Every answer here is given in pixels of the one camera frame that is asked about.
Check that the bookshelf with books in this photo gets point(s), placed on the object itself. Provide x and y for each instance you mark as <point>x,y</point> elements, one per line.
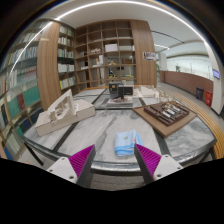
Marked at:
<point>20,83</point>

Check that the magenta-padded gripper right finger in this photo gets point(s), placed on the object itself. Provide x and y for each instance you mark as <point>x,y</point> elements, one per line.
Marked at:
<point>150,160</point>

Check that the brown architectural model on board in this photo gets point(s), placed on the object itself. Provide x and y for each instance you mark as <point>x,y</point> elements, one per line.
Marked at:
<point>166,116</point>

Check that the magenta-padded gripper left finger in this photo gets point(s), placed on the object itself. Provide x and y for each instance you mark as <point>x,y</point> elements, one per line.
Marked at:
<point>81,160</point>

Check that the wall poster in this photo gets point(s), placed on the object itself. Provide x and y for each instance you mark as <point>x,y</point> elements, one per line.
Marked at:
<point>149,56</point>

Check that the small white architectural model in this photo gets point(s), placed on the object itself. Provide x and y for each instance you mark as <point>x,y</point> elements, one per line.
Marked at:
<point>147,91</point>

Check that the wooden shelf unit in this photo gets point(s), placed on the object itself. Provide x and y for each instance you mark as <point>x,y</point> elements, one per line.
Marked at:
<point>110,50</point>

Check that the light blue printed towel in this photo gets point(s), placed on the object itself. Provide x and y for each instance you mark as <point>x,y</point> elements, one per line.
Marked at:
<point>126,143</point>

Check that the blue wall screen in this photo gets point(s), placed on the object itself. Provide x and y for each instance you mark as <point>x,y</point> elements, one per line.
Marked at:
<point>216,74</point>

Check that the red bin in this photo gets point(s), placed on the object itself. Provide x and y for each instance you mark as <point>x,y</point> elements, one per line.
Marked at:
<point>208,98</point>

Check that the dark bin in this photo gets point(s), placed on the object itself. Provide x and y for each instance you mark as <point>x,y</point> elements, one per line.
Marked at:
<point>199,93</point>

